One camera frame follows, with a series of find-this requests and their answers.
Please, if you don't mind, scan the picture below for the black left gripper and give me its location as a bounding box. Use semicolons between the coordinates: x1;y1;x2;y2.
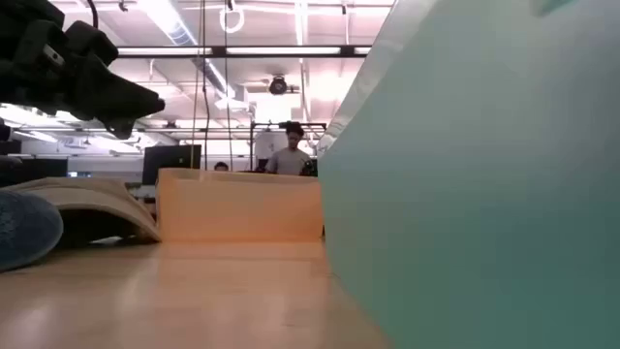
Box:
0;0;167;141

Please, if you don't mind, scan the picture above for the beige cloth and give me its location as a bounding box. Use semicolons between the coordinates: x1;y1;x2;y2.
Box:
0;175;162;243

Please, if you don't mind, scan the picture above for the black computer monitor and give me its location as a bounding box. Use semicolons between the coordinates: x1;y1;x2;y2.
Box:
141;143;202;186

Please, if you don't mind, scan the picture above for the wide black screen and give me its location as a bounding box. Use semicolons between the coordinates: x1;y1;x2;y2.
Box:
0;156;70;187

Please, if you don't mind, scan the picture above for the blue denim cap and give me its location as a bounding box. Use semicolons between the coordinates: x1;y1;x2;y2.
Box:
0;189;65;272

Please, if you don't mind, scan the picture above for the standing person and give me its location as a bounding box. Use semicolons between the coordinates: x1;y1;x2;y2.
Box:
264;121;313;176

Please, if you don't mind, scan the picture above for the teal translucent plastic bin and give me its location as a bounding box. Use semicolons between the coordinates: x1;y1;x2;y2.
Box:
317;0;620;349

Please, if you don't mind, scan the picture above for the black hanging cable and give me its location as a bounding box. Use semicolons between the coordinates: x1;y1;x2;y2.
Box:
199;0;211;171

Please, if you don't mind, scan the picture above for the black overhead frame bar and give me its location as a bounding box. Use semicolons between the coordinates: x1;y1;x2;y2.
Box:
115;44;373;60

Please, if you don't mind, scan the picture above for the white looped cable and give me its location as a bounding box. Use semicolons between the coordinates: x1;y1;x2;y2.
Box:
218;5;246;35

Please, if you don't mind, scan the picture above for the black hanging ceiling camera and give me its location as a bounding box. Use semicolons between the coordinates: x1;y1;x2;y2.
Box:
268;75;289;96

